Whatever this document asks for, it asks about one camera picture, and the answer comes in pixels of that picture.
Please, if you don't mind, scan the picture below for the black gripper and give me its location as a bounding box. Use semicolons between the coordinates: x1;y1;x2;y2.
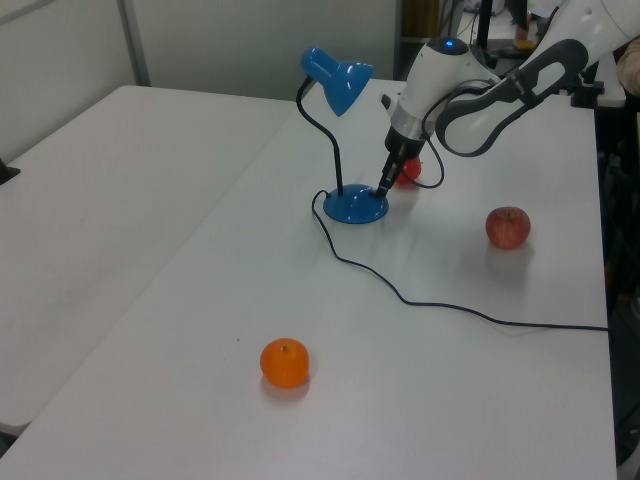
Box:
375;126;427;198

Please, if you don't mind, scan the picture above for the blue desk lamp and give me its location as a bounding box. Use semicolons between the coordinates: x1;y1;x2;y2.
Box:
298;45;390;225

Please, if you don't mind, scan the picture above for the bright red apple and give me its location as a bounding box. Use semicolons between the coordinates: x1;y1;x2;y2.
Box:
394;156;424;187

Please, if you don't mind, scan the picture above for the pale red apple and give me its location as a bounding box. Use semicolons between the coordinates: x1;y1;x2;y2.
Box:
484;205;532;251

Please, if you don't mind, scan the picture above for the black tripod stand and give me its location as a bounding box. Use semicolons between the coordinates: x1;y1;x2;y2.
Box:
477;0;501;64

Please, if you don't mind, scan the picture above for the black pole clamp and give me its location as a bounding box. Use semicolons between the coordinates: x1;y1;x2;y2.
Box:
571;79;606;109

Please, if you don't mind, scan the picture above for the orange mandarin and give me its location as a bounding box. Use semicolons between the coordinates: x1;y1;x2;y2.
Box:
259;337;310;389

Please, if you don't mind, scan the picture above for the black table clamp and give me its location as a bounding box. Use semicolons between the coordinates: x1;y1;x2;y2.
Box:
0;157;22;185

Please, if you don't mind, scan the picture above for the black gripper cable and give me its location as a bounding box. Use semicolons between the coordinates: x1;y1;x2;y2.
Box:
410;133;446;190

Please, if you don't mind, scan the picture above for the dark lamp power cable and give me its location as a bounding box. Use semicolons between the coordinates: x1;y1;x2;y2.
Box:
310;188;609;332

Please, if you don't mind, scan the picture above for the metal shelf frame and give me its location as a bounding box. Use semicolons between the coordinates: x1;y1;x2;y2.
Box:
398;0;442;81

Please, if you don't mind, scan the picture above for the grey metal partition post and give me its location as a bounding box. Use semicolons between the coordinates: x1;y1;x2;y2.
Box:
118;0;152;87

